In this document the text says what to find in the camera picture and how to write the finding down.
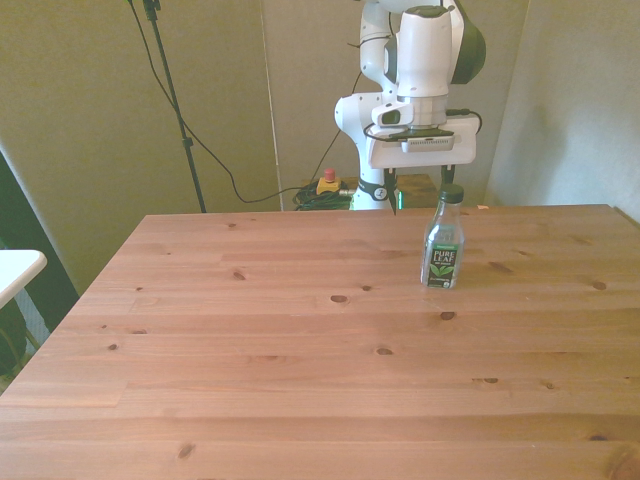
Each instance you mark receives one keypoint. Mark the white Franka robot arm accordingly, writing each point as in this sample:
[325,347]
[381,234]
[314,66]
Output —
[422,55]

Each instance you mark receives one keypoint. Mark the clear Pure Leaf tea bottle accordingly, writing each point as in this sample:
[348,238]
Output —
[444,240]

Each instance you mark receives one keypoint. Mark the yellow emergency stop button box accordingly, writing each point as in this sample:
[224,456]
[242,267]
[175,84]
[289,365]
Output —
[330,184]

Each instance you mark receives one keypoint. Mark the black camera stand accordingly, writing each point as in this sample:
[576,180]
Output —
[172,100]

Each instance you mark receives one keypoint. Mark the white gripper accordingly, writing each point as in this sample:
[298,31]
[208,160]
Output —
[425,149]

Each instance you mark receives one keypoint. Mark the white side table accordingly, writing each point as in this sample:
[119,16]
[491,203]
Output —
[15,272]

